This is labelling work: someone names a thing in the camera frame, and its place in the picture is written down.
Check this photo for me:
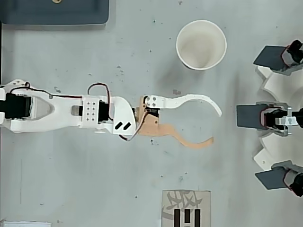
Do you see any tan gripper with servo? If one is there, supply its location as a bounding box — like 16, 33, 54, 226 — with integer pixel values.
134, 93, 223, 150

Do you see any black paper cup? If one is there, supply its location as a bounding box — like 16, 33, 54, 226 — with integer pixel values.
176, 20, 227, 70

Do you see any grey dispenser unit with plate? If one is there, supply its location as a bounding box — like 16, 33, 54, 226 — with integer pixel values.
253, 39, 303, 76
254, 160, 303, 198
236, 101, 303, 137

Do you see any cardboard card with black bars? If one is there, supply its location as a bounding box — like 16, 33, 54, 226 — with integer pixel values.
161, 190, 212, 227

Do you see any white round machine base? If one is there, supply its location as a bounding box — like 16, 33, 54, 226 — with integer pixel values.
252, 65, 303, 171

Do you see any dark grey plastic tray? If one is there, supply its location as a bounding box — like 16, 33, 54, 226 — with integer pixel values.
0, 0, 110, 25

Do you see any red black wrist cable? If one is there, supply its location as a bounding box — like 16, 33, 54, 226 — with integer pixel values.
119, 115, 143, 142

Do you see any red black looped cable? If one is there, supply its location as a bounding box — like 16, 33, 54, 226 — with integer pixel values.
87, 83, 114, 120

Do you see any red black arm cable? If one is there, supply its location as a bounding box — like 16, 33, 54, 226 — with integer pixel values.
10, 81, 84, 98

